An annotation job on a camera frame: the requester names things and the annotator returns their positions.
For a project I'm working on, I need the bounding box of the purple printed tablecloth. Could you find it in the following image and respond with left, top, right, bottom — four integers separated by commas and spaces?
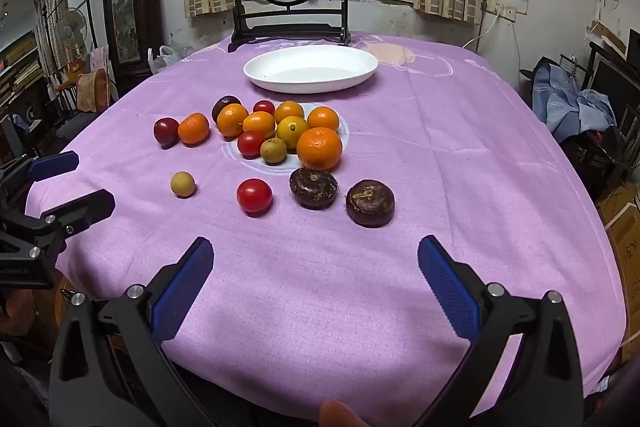
24, 34, 628, 423

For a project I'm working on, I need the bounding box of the white plastic bag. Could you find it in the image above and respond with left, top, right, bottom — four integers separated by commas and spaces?
147, 46, 183, 75

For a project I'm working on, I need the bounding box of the large orange mandarin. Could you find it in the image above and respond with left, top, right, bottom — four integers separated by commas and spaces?
296, 126, 344, 172

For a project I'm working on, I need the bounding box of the dark purple passion fruit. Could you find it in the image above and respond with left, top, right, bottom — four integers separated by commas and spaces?
211, 95, 242, 122

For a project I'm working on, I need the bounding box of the pile of blue clothing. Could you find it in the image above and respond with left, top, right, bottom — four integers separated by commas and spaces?
532, 62, 618, 142

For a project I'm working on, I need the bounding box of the white oval plate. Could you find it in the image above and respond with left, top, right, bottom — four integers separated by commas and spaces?
243, 45, 379, 94

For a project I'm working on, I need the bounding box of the wall power outlet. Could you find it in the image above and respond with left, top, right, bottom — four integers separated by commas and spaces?
480, 0, 518, 24

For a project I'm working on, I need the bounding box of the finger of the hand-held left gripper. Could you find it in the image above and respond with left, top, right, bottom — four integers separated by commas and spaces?
0, 189, 117, 258
0, 150, 80, 212

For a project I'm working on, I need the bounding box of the person's right hand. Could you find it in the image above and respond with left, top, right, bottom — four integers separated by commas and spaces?
320, 401, 368, 427

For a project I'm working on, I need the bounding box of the cardboard box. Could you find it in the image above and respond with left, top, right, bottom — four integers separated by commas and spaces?
597, 182, 640, 358

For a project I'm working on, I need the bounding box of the white cable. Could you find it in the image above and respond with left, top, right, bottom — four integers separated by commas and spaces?
462, 12, 501, 52

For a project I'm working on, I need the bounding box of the yellow-green kumquat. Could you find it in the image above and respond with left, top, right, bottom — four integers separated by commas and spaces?
276, 115, 310, 150

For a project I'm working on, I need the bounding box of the standing fan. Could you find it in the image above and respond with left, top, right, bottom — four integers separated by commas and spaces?
61, 7, 90, 58

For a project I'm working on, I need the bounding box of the dark red plum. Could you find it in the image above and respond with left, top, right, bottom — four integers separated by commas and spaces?
153, 117, 180, 148

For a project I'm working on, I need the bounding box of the dark brown water chestnut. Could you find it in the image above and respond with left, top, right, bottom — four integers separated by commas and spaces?
289, 167, 339, 210
346, 179, 396, 227

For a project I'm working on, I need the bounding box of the tan longan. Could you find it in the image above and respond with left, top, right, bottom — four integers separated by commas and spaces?
170, 171, 196, 198
259, 137, 288, 165

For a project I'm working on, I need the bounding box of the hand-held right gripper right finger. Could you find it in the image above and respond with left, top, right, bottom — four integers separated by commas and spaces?
415, 235, 586, 427

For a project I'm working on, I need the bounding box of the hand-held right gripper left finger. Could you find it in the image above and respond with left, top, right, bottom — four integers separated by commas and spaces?
48, 237, 216, 427

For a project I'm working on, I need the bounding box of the chair with brown cushion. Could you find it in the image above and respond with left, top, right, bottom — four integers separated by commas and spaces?
75, 69, 119, 112

